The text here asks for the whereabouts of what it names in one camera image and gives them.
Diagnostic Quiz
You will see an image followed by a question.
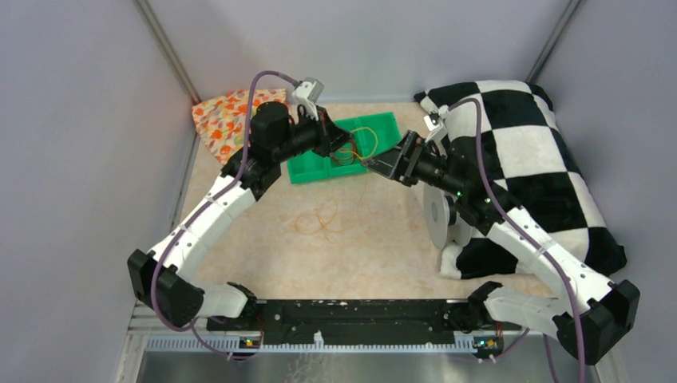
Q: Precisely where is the orange floral cloth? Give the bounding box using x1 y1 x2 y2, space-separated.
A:
191 88 288 165

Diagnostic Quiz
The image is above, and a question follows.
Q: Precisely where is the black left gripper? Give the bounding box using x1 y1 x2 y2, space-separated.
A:
273 104 354 163

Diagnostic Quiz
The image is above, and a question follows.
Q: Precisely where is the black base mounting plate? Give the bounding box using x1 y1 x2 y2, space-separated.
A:
207 299 519 346

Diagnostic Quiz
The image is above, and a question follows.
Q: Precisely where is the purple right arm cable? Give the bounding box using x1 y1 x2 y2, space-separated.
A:
446 97 587 383

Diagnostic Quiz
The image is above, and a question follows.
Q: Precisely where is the black white checkered pillow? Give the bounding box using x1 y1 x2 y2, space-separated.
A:
414 81 627 275

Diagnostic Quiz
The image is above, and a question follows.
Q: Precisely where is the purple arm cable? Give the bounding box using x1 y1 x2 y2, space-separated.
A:
150 70 303 362
446 97 587 383

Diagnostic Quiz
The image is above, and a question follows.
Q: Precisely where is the white perforated cable spool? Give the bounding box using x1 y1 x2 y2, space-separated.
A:
423 184 473 249

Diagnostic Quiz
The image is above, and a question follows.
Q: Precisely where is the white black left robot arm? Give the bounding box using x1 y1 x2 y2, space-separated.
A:
127 101 354 332

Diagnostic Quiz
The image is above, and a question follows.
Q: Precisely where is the aluminium front rail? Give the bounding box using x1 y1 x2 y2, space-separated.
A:
114 299 624 382

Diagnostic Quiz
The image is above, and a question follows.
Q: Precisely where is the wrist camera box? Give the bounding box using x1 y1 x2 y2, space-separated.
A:
292 77 324 120
423 113 449 142

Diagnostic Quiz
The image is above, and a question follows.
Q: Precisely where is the red wire coil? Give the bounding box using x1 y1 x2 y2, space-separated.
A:
331 148 361 167

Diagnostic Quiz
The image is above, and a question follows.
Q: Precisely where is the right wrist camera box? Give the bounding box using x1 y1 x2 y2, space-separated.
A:
423 113 449 142

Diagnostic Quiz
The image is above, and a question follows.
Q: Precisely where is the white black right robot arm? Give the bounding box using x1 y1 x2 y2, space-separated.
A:
362 131 640 365

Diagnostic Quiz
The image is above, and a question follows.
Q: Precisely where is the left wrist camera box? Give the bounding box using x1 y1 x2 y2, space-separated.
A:
292 77 324 120

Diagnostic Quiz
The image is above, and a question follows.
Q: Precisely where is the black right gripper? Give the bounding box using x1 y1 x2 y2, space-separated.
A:
362 130 466 198

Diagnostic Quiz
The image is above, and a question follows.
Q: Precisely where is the green plastic divided bin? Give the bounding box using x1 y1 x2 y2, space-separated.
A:
287 113 401 184

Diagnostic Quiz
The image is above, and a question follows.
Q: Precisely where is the yellow wire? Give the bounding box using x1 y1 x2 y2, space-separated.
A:
294 126 380 244

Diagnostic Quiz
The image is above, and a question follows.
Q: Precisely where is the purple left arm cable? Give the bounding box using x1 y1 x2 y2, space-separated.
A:
150 70 303 362

